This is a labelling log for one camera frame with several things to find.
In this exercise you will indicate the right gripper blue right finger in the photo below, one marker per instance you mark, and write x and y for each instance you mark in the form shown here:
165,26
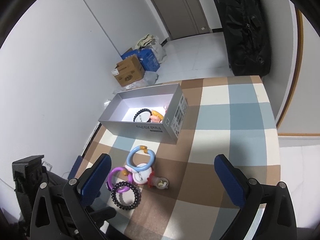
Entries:
278,220

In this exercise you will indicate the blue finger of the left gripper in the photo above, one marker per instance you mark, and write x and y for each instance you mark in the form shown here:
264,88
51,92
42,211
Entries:
98,217

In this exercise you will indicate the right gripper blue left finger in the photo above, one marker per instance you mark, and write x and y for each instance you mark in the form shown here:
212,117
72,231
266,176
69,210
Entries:
59,211

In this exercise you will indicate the white round compact case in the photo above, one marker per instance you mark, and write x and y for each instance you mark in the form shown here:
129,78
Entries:
140,177

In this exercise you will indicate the pink doll figure charm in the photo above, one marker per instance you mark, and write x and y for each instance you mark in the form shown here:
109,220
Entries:
156,117

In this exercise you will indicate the white round badge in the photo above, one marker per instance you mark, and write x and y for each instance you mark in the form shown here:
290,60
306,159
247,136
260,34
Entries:
142,117

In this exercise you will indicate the checkered tablecloth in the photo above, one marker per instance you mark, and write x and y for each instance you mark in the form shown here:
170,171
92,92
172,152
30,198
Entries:
226,115

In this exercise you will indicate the grey phone box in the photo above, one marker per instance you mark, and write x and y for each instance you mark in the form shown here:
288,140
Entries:
168,100

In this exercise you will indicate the brown cardboard box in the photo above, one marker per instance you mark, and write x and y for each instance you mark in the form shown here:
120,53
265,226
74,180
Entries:
128,71

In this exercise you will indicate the grey plastic mailer bag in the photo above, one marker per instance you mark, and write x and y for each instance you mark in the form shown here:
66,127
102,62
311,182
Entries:
149,79

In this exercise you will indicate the blue cardboard box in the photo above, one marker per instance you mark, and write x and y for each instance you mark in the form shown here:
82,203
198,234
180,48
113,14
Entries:
146,58

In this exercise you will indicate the white bag with clothes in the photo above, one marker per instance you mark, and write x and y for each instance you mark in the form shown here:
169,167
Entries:
152,42

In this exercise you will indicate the black backpack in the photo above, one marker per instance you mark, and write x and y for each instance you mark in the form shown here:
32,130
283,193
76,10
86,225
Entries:
246,37

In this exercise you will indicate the grey door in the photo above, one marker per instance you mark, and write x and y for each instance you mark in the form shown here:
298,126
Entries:
182,18

